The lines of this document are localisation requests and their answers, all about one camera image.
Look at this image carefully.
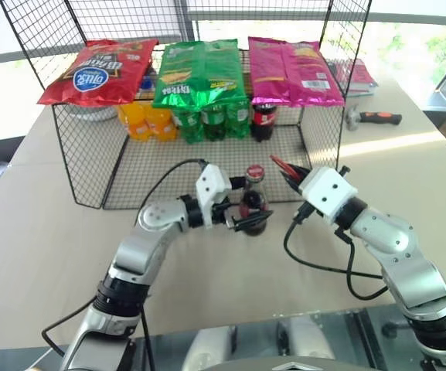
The pink chips bag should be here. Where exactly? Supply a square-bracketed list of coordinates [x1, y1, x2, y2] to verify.
[247, 36, 346, 107]

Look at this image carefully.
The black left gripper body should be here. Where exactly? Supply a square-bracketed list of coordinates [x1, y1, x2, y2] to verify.
[210, 196, 243, 231]

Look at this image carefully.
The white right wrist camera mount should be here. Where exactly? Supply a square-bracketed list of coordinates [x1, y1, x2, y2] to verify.
[298, 166, 359, 225]

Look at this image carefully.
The plastic cola bottle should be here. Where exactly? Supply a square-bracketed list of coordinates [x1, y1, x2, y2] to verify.
[250, 103, 278, 144]

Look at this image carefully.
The glass cola bottle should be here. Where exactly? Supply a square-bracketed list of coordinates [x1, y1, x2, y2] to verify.
[239, 165, 271, 237]

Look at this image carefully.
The green soda bottle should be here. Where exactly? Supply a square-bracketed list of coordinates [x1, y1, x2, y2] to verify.
[226, 102, 252, 141]
[172, 108, 205, 145]
[201, 106, 230, 142]

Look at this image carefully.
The grey bowl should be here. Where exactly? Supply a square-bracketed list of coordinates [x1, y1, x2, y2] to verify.
[65, 103, 118, 122]

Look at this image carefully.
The red bottle opener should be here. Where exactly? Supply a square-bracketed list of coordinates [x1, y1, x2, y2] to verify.
[269, 155, 300, 175]

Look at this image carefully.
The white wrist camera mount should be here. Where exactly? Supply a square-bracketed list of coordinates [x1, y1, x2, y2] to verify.
[196, 164, 233, 227]
[298, 166, 359, 225]

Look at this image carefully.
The blue labelled bottle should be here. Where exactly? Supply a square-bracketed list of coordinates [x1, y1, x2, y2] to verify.
[138, 66, 158, 95]

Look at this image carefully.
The hammer with black orange handle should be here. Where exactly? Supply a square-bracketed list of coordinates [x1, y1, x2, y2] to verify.
[345, 105, 403, 131]

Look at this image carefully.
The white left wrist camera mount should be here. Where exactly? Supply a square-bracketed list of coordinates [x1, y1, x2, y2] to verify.
[196, 164, 233, 227]

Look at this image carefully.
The red book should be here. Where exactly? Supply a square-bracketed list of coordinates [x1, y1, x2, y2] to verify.
[325, 59, 378, 87]

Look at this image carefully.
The black wire rack shelf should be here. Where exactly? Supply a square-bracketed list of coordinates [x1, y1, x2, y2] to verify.
[0, 0, 373, 211]

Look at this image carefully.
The orange soda bottle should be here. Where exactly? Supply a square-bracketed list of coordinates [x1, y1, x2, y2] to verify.
[117, 102, 149, 141]
[145, 106, 179, 142]

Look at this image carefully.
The red chips bag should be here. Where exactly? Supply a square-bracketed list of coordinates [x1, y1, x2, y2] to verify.
[37, 38, 159, 107]

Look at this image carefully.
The green chips bag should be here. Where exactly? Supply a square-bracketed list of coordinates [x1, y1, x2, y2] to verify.
[152, 39, 249, 111]

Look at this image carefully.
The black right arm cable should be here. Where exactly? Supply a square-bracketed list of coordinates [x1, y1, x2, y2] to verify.
[283, 203, 389, 301]

